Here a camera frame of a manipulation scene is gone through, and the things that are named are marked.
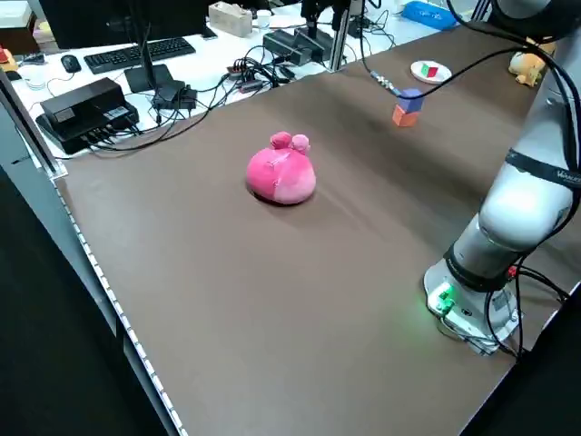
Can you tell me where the orange foam block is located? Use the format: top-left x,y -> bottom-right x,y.
391,104 -> 421,130

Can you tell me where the purple foam block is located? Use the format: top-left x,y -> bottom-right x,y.
395,87 -> 426,114

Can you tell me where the pink plush toy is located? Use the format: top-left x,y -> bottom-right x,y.
245,131 -> 318,207

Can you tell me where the dark usb hub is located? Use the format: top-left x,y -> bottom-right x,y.
225,62 -> 265,95

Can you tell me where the black power adapter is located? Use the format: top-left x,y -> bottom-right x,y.
151,79 -> 200,115

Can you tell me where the black power supply box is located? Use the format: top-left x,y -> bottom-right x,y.
262,29 -> 304,67
292,26 -> 336,55

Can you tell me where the white table edge strip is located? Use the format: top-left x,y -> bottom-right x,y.
53,175 -> 190,436

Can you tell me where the black desk stand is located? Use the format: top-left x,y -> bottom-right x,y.
123,21 -> 174,94

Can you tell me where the cardboard box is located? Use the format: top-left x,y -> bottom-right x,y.
208,1 -> 253,38

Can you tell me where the black keyboard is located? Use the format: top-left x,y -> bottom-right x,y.
83,36 -> 198,75

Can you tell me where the black electronics box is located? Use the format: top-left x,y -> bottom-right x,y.
34,76 -> 141,156

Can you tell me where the black computer monitor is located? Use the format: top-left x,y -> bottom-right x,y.
38,0 -> 206,50

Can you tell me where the yellow plush toy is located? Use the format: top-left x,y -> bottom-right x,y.
507,41 -> 557,88

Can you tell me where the small white bowl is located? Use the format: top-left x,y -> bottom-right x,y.
21,64 -> 50,91

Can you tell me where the small red object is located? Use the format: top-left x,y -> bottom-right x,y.
0,44 -> 20,74

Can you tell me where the brown wooden box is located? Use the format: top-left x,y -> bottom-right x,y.
0,8 -> 41,56

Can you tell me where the black cable with silver connector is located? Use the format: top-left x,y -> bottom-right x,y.
360,26 -> 546,99

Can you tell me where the aluminium frame post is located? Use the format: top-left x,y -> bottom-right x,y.
327,0 -> 351,74
0,67 -> 68,179

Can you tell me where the black base cable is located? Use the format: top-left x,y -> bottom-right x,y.
483,265 -> 574,364

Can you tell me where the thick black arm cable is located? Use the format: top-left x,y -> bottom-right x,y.
446,0 -> 581,237

